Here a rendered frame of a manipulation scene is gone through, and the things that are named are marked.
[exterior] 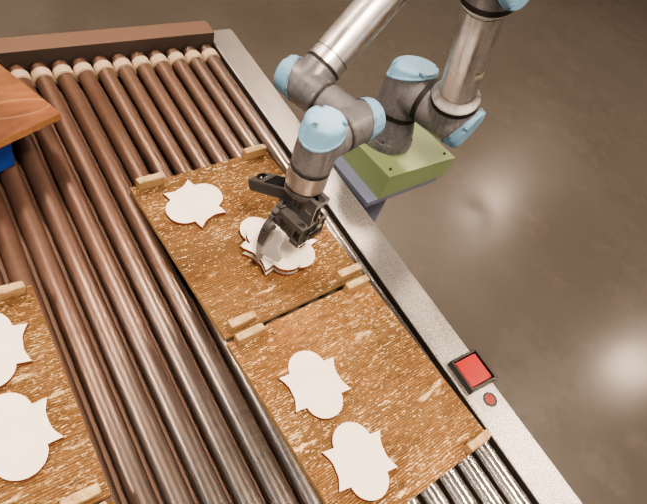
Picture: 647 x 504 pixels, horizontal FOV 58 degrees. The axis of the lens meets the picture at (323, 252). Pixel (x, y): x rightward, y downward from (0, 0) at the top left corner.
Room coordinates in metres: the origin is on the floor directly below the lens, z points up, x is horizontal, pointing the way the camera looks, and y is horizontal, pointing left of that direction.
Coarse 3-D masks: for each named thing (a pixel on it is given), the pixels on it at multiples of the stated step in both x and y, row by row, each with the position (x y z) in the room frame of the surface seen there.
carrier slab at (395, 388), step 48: (288, 336) 0.60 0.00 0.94; (336, 336) 0.65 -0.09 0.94; (384, 336) 0.69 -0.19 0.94; (384, 384) 0.59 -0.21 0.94; (432, 384) 0.63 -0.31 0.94; (288, 432) 0.42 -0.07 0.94; (384, 432) 0.50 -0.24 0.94; (432, 432) 0.54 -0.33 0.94; (480, 432) 0.58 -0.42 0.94; (336, 480) 0.38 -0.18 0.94; (432, 480) 0.45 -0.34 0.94
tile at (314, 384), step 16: (304, 352) 0.58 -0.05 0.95; (288, 368) 0.53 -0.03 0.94; (304, 368) 0.55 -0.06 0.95; (320, 368) 0.56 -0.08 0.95; (288, 384) 0.50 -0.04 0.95; (304, 384) 0.51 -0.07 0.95; (320, 384) 0.53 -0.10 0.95; (336, 384) 0.54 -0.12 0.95; (304, 400) 0.49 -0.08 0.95; (320, 400) 0.50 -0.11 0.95; (336, 400) 0.51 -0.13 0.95; (320, 416) 0.47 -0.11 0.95
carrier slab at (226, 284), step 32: (256, 160) 1.02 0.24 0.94; (160, 192) 0.80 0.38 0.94; (224, 192) 0.88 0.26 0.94; (256, 192) 0.92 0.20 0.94; (160, 224) 0.72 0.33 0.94; (192, 224) 0.76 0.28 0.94; (224, 224) 0.79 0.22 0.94; (192, 256) 0.68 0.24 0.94; (224, 256) 0.72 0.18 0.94; (320, 256) 0.82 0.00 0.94; (192, 288) 0.62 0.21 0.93; (224, 288) 0.64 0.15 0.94; (256, 288) 0.67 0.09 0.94; (288, 288) 0.71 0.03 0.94; (320, 288) 0.74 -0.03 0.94; (224, 320) 0.58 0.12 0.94; (256, 320) 0.60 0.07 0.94
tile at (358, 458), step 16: (336, 432) 0.45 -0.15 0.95; (352, 432) 0.47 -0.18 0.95; (336, 448) 0.43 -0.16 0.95; (352, 448) 0.44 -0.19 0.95; (368, 448) 0.45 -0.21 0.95; (336, 464) 0.40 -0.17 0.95; (352, 464) 0.41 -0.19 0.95; (368, 464) 0.42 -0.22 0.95; (384, 464) 0.44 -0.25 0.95; (352, 480) 0.39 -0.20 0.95; (368, 480) 0.40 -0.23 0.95; (384, 480) 0.41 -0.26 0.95; (368, 496) 0.37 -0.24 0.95
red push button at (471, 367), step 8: (464, 360) 0.72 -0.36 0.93; (472, 360) 0.73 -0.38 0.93; (464, 368) 0.71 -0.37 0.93; (472, 368) 0.71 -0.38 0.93; (480, 368) 0.72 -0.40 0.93; (464, 376) 0.69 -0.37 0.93; (472, 376) 0.70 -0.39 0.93; (480, 376) 0.70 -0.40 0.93; (488, 376) 0.71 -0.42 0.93; (472, 384) 0.68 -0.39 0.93
